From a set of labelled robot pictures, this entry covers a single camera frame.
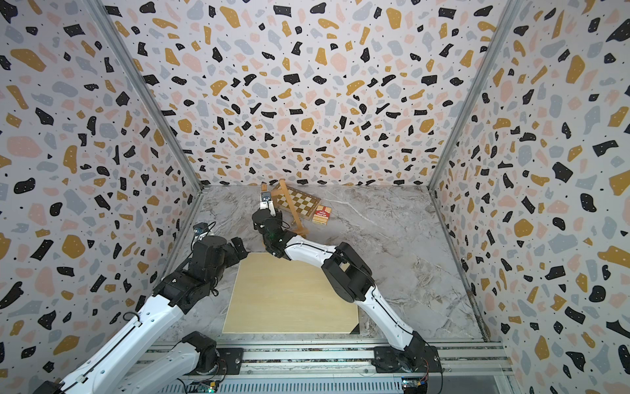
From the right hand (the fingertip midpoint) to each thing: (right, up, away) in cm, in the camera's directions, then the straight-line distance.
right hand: (264, 206), depth 93 cm
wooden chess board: (+13, +2, +20) cm, 23 cm away
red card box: (+21, -4, +16) cm, 27 cm away
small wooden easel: (+13, -9, +7) cm, 17 cm away
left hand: (-6, -12, -16) cm, 21 cm away
